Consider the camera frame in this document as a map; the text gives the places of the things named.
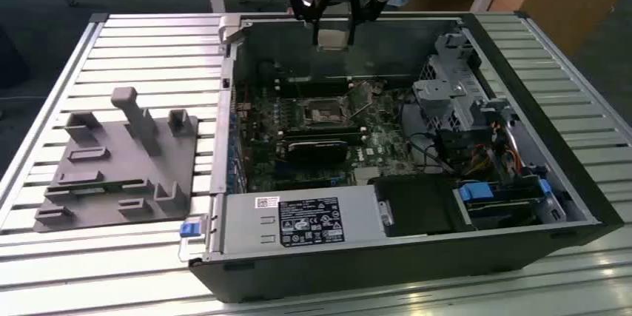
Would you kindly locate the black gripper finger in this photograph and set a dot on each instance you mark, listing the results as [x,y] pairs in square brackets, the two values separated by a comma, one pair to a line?
[368,9]
[296,1]

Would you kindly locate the silver square CPU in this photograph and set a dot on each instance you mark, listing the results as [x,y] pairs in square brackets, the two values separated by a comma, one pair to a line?
[334,39]

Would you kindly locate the black CPU socket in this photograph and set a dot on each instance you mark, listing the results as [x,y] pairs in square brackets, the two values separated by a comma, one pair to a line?
[323,112]

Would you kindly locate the pale blue teach pendant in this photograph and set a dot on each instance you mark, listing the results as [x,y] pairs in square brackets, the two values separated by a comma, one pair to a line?
[400,0]

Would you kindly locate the silver metal drive cage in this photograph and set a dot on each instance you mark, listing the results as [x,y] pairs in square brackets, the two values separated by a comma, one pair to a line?
[439,97]

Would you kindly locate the black RAM stick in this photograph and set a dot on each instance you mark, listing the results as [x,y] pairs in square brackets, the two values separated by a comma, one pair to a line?
[323,137]
[320,130]

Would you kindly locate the green motherboard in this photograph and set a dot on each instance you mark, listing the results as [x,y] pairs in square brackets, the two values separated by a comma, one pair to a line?
[380,146]

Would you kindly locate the black graphics card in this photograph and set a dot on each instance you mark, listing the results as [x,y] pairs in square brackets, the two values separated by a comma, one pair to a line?
[316,149]

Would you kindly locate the small silver chipset heatsink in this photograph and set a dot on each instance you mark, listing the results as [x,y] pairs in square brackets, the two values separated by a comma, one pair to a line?
[368,174]

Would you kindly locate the black drive box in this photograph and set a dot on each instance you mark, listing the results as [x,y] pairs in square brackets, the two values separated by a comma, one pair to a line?
[419,205]

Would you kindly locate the blue disk carrier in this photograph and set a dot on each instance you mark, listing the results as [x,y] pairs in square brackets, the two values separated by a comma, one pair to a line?
[476,192]

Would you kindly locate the grey parts rack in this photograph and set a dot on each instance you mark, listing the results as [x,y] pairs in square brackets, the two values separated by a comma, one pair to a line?
[123,168]

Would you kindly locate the grey power supply with label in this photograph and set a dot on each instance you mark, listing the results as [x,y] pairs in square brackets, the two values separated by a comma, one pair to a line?
[247,220]

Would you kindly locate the small blue bay latch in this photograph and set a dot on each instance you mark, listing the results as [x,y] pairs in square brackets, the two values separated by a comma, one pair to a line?
[544,187]

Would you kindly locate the blue case side latch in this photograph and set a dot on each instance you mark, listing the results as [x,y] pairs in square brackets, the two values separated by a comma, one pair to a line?
[191,229]

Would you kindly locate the green RAM stick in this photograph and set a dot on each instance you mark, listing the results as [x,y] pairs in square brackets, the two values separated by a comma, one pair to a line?
[88,187]

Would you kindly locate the black open PC case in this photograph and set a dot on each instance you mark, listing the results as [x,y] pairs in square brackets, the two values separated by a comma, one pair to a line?
[395,268]

